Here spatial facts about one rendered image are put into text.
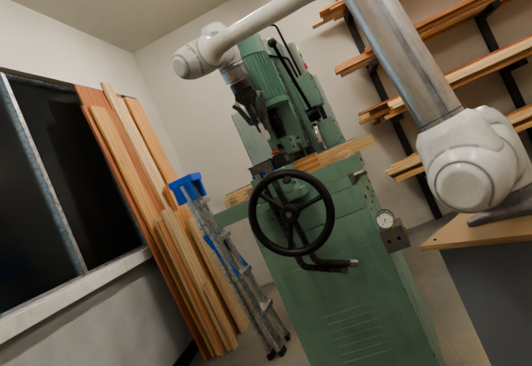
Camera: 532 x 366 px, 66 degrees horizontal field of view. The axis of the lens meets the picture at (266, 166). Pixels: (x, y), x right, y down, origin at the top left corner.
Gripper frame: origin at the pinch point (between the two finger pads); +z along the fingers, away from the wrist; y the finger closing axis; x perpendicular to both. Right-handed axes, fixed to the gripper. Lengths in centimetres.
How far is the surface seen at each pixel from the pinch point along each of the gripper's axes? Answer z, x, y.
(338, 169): 23.0, 4.6, -19.0
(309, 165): 20.0, -4.8, -8.4
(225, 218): 23.6, 4.8, 28.7
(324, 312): 68, 17, 7
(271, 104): -6.6, -12.0, -4.2
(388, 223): 44, 17, -28
